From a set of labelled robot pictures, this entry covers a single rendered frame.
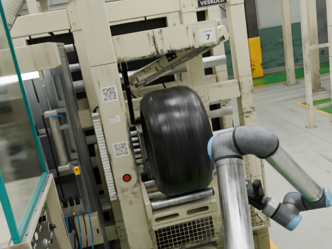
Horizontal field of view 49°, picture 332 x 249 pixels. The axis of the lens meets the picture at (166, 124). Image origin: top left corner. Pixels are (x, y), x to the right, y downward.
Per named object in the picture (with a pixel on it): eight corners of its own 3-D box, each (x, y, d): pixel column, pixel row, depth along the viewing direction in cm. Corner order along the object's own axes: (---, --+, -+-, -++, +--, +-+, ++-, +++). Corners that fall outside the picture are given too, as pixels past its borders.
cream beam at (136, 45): (117, 63, 200) (111, 36, 197) (115, 61, 224) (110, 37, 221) (221, 44, 209) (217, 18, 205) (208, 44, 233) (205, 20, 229)
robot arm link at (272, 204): (274, 212, 166) (281, 197, 172) (265, 206, 168) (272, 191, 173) (267, 220, 173) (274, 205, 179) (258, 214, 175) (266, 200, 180)
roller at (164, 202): (148, 200, 188) (148, 204, 191) (150, 207, 185) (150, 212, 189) (212, 185, 193) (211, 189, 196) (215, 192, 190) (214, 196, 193)
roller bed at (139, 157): (116, 181, 229) (107, 137, 222) (115, 173, 243) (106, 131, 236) (147, 174, 232) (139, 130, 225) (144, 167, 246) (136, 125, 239)
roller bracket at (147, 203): (148, 221, 183) (145, 203, 181) (139, 190, 222) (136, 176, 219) (154, 219, 184) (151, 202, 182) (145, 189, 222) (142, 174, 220)
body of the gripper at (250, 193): (237, 199, 178) (258, 214, 175) (242, 191, 172) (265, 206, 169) (243, 188, 183) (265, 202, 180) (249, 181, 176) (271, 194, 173)
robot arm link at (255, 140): (262, 111, 139) (334, 189, 175) (234, 121, 146) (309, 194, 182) (261, 136, 132) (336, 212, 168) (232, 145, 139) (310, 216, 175)
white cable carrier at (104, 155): (110, 200, 191) (91, 113, 179) (110, 196, 195) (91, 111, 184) (118, 198, 191) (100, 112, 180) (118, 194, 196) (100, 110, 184)
